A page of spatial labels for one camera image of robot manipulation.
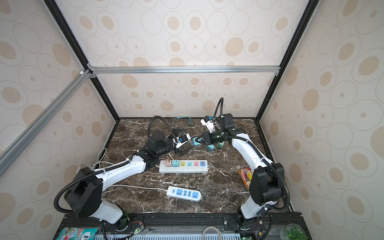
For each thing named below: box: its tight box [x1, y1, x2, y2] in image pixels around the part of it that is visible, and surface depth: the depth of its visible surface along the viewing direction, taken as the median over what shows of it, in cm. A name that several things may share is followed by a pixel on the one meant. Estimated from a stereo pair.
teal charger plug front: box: [172, 159, 180, 167], surface depth 89 cm
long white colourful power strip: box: [159, 159, 210, 174], surface depth 92 cm
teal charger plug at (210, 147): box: [207, 144, 215, 152], surface depth 102 cm
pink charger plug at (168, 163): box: [165, 160, 172, 167], surface depth 89 cm
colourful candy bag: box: [237, 167, 253, 191], surface depth 89 cm
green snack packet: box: [55, 227, 98, 240], surface depth 70 cm
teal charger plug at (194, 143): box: [191, 137, 203, 146], surface depth 81 cm
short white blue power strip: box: [165, 186, 203, 202], surface depth 83 cm
